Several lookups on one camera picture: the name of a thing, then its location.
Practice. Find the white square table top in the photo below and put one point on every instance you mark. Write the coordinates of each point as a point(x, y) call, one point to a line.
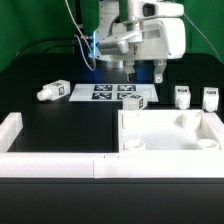
point(156, 130)

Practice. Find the white marker sheet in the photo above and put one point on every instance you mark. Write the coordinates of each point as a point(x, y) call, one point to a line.
point(111, 92)

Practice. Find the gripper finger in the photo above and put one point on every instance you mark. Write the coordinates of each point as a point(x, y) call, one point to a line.
point(129, 69)
point(159, 68)

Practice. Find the white U-shaped fence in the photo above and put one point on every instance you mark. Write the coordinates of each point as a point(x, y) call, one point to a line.
point(153, 164)

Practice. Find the green backdrop curtain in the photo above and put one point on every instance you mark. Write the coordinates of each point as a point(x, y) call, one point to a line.
point(25, 21)

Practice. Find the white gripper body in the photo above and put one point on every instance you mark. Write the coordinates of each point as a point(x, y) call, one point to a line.
point(153, 31)

